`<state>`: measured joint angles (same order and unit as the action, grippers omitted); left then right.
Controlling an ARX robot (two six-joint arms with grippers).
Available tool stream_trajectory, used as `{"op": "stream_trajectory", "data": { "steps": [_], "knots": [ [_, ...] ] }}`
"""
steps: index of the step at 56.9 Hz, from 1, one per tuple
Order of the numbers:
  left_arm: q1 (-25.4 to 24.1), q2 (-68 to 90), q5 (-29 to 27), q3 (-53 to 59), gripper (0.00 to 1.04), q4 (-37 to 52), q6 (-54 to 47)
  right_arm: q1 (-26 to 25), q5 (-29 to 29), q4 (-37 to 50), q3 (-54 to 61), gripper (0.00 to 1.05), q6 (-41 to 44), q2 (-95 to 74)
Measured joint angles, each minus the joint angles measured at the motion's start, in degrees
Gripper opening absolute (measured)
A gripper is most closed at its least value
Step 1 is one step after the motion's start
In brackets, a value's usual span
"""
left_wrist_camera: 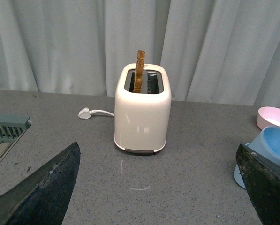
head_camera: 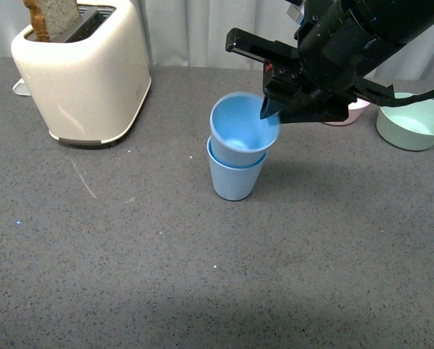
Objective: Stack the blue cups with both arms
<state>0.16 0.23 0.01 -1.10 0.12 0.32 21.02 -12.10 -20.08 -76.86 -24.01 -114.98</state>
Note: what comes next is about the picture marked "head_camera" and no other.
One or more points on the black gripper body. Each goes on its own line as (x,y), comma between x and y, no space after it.
(287,85)

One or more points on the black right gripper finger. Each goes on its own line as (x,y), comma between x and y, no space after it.
(271,107)

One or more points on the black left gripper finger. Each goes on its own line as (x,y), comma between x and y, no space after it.
(309,110)

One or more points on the blue cup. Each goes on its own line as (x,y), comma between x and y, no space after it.
(231,183)
(239,137)

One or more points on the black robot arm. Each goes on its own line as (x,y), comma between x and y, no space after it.
(338,44)

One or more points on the green bowl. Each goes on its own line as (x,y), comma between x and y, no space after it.
(409,127)

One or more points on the grey curtain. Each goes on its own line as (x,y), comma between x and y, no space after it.
(192,33)

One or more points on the cream two-slot toaster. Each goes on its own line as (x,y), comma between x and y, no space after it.
(90,87)

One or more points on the brown toast slice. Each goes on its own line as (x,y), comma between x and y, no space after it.
(52,18)

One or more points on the white power plug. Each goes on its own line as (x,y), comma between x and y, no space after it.
(20,88)

